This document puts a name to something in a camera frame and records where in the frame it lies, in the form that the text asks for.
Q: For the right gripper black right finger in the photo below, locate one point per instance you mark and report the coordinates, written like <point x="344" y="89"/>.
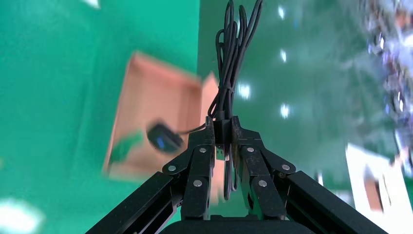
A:
<point x="258" y="181"/>

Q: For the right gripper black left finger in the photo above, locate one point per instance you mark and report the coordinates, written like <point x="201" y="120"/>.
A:
<point x="197" y="181"/>

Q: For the black oval power adapter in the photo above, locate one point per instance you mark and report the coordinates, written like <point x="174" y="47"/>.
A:
<point x="164" y="137"/>

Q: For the open brown cardboard box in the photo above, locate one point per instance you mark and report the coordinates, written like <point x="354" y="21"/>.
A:
<point x="155" y="93"/>

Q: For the small brown cardboard box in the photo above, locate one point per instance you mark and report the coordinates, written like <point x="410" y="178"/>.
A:
<point x="374" y="190"/>

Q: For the green tape scrap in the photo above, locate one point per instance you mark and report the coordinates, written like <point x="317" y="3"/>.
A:
<point x="124" y="148"/>

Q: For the white standing desk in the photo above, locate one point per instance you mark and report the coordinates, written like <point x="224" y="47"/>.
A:
<point x="358" y="181"/>

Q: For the green table cloth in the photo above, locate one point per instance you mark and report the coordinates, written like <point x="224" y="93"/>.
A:
<point x="48" y="97"/>

